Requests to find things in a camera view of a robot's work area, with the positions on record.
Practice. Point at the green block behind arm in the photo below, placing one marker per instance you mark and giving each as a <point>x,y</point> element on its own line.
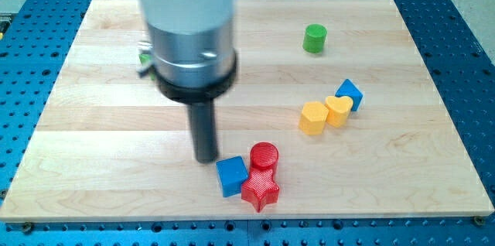
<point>147,66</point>

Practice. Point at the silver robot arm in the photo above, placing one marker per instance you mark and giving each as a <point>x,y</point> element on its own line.
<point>193,43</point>

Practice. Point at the blue cube block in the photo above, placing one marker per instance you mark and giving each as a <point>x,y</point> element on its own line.
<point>232,173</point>

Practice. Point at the blue triangle block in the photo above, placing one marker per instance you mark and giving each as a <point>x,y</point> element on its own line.
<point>349,89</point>

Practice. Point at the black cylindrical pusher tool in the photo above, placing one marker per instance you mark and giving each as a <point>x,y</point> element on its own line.
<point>200,110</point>

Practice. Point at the red cylinder block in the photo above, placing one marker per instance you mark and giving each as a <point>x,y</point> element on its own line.
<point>264,156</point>

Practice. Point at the yellow hexagon block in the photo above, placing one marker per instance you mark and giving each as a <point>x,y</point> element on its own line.
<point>313,118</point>

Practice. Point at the red star block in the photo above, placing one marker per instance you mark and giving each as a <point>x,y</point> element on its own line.
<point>260,188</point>

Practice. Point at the wooden board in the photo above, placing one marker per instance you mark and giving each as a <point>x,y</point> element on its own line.
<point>110,147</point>

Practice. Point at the yellow heart block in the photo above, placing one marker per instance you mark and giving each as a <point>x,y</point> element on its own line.
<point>338,110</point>

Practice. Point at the green cylinder block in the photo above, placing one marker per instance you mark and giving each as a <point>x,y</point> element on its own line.
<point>314,38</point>

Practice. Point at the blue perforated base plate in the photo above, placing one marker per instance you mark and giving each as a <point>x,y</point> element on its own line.
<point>39,39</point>

